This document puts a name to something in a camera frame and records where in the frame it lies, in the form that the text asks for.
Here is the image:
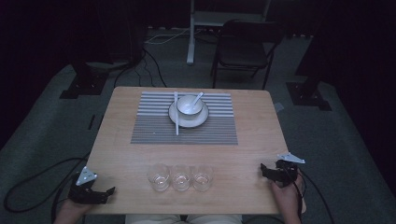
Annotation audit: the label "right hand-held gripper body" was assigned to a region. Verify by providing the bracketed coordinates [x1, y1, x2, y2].
[271, 151, 306, 189]

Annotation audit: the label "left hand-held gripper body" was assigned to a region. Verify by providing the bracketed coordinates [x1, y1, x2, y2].
[67, 165, 107, 205]

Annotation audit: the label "person's left hand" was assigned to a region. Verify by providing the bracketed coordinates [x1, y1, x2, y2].
[61, 199, 94, 218]

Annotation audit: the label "person's right hand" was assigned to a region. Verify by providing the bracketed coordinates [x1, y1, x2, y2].
[270, 174, 308, 216]

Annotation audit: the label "clear drinking glass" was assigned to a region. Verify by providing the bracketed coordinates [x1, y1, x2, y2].
[191, 163, 215, 192]
[170, 163, 192, 192]
[147, 163, 171, 192]

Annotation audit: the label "person's legs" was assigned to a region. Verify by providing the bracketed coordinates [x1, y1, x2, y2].
[124, 214, 244, 224]

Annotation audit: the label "grey striped placemat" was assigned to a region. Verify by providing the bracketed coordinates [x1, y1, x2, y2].
[130, 91, 239, 146]

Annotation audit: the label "black stand base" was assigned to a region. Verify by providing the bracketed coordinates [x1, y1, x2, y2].
[286, 80, 332, 112]
[59, 61, 110, 100]

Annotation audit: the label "white plate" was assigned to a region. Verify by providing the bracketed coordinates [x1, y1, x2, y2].
[168, 99, 210, 129]

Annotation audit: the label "white bowl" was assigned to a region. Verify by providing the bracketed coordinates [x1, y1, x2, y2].
[176, 94, 205, 121]

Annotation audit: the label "white spoon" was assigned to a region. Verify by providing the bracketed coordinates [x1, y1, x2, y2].
[190, 91, 205, 108]

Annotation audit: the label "black folding chair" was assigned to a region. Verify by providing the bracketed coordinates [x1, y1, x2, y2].
[210, 19, 285, 91]

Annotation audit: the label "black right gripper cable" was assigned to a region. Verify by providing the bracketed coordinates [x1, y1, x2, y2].
[290, 167, 336, 224]

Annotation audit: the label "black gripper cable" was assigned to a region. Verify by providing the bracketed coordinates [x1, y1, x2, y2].
[3, 152, 92, 224]
[290, 167, 336, 224]

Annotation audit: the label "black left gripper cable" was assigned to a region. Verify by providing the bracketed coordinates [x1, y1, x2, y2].
[3, 152, 92, 224]

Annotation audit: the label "black floor cable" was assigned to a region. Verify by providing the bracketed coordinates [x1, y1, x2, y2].
[113, 46, 168, 89]

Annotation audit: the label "white desk frame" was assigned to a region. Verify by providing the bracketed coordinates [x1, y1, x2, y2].
[186, 0, 273, 65]

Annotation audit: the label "white floor cable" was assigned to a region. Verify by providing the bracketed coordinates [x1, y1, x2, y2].
[144, 27, 204, 45]

